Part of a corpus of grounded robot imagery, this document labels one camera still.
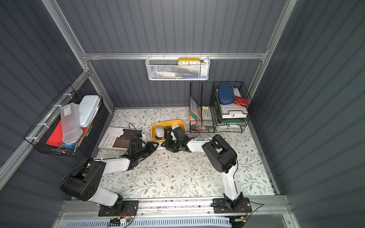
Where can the blue glasses case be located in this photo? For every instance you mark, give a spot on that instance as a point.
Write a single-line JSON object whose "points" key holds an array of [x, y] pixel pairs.
{"points": [[226, 94]]}

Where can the black wire wall basket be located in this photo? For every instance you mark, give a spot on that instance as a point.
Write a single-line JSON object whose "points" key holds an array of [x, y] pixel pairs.
{"points": [[83, 147]]}

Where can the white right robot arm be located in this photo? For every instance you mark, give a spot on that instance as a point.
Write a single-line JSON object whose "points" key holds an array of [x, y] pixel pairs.
{"points": [[224, 160]]}

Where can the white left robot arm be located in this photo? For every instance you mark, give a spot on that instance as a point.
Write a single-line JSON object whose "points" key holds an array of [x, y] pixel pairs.
{"points": [[83, 182]]}

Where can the green notebook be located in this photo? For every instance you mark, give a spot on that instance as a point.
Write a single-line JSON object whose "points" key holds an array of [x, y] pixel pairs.
{"points": [[228, 121]]}

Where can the yellow clock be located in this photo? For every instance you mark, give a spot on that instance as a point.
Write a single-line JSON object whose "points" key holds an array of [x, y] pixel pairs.
{"points": [[189, 61]]}

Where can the yellow plastic storage box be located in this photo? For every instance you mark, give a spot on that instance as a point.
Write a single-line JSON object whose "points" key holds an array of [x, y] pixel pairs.
{"points": [[164, 124]]}

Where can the black mouse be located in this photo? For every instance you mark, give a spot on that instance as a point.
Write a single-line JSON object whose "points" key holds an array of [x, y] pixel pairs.
{"points": [[167, 130]]}

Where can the red small box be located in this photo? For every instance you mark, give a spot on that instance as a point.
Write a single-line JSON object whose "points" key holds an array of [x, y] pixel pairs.
{"points": [[243, 102]]}

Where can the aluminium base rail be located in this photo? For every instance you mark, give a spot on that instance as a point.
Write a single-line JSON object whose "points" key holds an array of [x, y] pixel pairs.
{"points": [[177, 207]]}

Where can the white paper stack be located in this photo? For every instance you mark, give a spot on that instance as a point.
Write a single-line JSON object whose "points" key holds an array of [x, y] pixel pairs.
{"points": [[231, 110]]}

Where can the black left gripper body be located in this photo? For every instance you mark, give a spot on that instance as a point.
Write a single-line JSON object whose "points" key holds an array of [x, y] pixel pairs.
{"points": [[143, 149]]}

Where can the black wire desk organizer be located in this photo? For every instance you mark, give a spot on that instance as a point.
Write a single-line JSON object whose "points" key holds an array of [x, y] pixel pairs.
{"points": [[203, 93]]}

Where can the white mesh wall basket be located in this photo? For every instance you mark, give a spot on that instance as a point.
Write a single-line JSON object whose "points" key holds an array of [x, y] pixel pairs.
{"points": [[167, 68]]}

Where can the grey white mouse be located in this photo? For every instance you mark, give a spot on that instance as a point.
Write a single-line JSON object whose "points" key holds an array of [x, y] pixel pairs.
{"points": [[159, 132]]}

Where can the translucent plastic case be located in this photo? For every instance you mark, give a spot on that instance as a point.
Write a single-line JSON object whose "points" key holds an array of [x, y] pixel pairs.
{"points": [[70, 123]]}

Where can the white interior design book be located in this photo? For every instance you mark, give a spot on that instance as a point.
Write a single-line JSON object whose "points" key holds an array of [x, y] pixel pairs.
{"points": [[116, 138]]}

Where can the white plastic case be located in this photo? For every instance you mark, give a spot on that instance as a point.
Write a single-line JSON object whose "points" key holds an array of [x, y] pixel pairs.
{"points": [[87, 108]]}

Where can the pink folder in organizer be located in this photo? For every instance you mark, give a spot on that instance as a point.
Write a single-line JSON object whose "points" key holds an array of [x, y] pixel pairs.
{"points": [[195, 113]]}

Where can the red folder in basket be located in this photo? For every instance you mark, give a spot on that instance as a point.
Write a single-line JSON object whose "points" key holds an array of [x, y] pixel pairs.
{"points": [[56, 137]]}

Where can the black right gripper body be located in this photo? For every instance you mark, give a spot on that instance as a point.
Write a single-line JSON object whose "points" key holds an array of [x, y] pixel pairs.
{"points": [[173, 143]]}

